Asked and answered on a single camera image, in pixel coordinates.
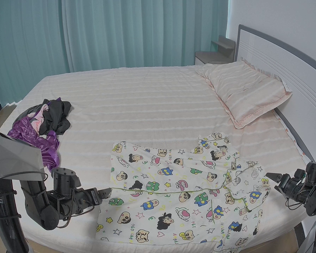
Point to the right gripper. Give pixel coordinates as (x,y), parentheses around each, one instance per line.
(289,187)

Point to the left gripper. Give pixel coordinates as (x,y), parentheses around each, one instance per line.
(85,198)

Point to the white printed pyjama top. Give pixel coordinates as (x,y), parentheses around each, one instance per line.
(173,194)

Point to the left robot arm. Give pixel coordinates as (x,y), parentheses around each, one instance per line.
(5,220)

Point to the pile of clothes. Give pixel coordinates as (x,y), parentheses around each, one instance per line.
(52,115)

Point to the bed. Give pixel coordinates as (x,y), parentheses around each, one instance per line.
(147,101)

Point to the pale pink pillow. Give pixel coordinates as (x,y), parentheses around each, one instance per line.
(242,93)

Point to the grey bedside table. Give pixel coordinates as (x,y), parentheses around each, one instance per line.
(213,55)

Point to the blue-green curtain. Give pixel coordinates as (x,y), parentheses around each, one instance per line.
(26,41)
(147,25)

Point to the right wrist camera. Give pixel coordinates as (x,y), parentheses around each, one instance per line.
(300,174)

